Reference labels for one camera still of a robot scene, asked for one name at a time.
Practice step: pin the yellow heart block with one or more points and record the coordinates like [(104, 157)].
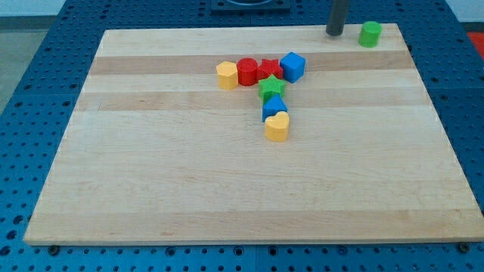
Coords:
[(277, 126)]

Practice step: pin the blue triangle block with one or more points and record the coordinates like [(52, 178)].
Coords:
[(273, 106)]

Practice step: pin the green star block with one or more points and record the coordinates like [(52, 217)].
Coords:
[(271, 86)]

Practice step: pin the yellow pentagon block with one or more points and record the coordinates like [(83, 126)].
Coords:
[(227, 75)]

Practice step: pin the red cylinder block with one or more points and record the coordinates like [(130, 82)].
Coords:
[(247, 71)]

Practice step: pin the red star block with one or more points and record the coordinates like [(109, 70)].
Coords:
[(268, 68)]

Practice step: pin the blue cube block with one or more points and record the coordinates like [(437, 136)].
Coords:
[(293, 66)]

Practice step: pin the wooden board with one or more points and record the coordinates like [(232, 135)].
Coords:
[(156, 153)]

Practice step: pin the green cylinder block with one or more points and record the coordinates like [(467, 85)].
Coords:
[(370, 34)]

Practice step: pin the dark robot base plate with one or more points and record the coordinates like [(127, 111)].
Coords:
[(248, 6)]

